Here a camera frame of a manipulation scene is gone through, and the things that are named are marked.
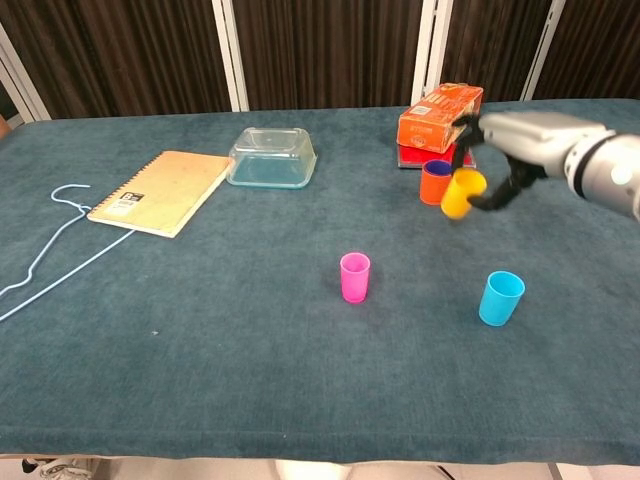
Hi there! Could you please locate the orange cardboard box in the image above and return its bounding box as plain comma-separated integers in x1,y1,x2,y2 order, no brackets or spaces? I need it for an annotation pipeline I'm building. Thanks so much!
397,83,485,154

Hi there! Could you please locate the teal table cloth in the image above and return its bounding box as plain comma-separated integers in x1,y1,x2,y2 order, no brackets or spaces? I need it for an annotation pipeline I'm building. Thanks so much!
0,97,640,459

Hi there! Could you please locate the light blue plastic cup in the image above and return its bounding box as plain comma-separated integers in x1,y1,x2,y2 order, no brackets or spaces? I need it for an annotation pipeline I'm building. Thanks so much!
478,270,527,328

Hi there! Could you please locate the yellow plastic cup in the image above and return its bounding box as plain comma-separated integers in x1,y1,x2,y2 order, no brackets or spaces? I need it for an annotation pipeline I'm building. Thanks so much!
440,168,488,221

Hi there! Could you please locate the red flat ink pad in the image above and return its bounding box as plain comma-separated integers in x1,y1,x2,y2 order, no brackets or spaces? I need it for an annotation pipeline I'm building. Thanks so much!
397,143,477,171

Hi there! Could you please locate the dark ribbed divider panel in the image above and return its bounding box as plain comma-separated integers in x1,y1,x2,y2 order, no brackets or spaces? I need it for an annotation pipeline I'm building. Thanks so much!
232,0,425,112
0,0,234,121
438,0,554,101
533,0,640,101

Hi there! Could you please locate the white divider post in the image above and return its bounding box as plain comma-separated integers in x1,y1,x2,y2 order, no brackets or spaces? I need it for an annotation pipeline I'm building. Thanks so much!
521,0,567,102
411,0,454,107
211,0,250,113
0,24,52,122

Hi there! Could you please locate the white grey sneaker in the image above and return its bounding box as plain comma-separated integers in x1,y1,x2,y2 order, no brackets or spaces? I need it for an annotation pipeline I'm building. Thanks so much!
19,455,94,480

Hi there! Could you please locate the kraft spiral notebook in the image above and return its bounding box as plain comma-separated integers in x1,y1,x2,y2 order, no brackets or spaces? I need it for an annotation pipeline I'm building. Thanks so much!
87,150,235,239

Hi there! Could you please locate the light blue wire hanger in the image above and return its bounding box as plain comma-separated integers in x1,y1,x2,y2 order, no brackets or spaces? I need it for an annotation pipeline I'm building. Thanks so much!
0,183,136,322

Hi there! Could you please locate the pink plastic cup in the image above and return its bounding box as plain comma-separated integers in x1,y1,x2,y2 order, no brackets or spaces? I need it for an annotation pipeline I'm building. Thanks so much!
339,252,372,305

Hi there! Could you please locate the clear plastic container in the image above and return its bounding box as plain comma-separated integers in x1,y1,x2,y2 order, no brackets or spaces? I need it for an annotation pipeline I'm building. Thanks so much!
226,127,320,191

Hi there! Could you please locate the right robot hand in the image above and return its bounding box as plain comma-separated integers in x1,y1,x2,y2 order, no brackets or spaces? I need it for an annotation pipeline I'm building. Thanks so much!
451,110,617,214

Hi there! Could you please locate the orange plastic cup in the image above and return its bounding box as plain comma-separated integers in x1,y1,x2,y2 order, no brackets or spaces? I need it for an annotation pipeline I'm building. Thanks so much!
419,160,454,207

